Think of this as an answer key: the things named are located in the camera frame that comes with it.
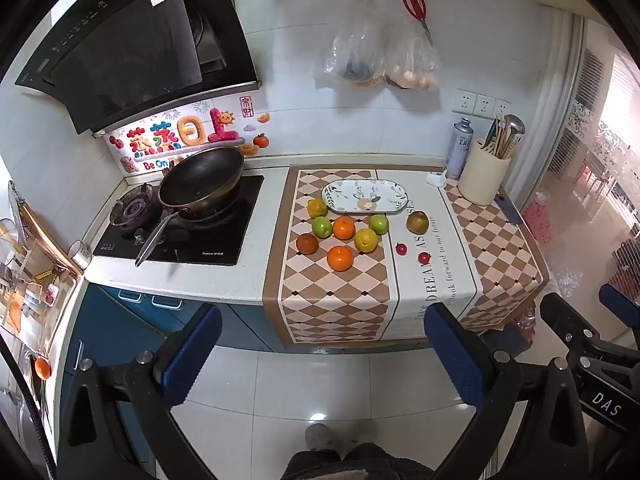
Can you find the floral oval plate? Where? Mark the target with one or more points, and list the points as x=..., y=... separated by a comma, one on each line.
x=365, y=195

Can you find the white wall socket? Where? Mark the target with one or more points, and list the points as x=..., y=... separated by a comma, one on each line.
x=502, y=109
x=465, y=101
x=484, y=105

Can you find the bundle of chopsticks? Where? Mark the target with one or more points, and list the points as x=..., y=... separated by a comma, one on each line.
x=492, y=137

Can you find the cream utensil holder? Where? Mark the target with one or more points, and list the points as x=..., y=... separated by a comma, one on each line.
x=482, y=180

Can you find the black gas stove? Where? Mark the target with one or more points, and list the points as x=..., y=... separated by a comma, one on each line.
x=225, y=240

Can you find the clear plastic bag with eggs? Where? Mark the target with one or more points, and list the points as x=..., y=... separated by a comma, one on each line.
x=412, y=65

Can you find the greenish yellow lemon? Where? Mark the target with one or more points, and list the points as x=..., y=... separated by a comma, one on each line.
x=316, y=208

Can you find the checkered table cloth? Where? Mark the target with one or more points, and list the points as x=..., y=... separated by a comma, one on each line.
x=440, y=270

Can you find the red scissors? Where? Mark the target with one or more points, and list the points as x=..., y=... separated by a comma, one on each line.
x=414, y=5

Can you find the wooden cutting board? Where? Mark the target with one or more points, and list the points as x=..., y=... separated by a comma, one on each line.
x=47, y=240

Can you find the red brown apple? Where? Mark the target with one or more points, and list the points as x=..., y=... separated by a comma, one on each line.
x=417, y=222

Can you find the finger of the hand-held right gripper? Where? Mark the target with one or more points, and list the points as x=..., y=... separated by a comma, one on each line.
x=617, y=297
x=560, y=315

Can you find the dark kitchen knife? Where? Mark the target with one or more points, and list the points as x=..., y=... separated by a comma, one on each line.
x=510, y=210

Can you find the person's grey slipper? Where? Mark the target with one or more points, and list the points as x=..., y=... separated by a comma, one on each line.
x=320, y=436
x=362, y=432

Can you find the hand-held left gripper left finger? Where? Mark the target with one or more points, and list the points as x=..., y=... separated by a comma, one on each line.
x=192, y=355

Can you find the cluttered storage shelf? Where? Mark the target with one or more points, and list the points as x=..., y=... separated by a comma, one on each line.
x=30, y=295

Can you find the orange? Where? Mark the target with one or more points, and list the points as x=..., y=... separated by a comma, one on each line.
x=340, y=258
x=344, y=228

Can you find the green apple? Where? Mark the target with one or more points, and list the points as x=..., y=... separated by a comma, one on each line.
x=322, y=227
x=379, y=223

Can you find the grey spray can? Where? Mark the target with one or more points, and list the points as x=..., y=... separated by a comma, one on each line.
x=459, y=150

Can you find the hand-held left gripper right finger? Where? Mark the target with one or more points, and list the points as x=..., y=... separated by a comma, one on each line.
x=455, y=360

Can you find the small dark red apple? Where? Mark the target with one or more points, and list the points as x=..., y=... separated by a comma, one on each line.
x=307, y=244

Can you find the black wok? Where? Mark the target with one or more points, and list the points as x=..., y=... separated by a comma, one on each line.
x=200, y=175

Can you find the black range hood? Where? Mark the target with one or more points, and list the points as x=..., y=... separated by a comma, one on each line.
x=125, y=50

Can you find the pink cloth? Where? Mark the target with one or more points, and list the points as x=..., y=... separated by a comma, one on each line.
x=537, y=220

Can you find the small orange ball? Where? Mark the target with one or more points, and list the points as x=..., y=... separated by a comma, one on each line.
x=42, y=367

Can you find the person's dark trousers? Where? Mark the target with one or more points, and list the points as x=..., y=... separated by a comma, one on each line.
x=350, y=466

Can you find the metal ladle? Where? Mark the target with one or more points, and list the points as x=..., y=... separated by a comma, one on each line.
x=514, y=125

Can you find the white mug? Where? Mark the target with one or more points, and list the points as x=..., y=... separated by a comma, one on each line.
x=80, y=255

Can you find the colourful wall sticker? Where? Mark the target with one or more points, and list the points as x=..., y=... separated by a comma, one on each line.
x=165, y=135

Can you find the glass sliding door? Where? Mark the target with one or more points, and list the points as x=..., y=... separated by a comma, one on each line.
x=600, y=160

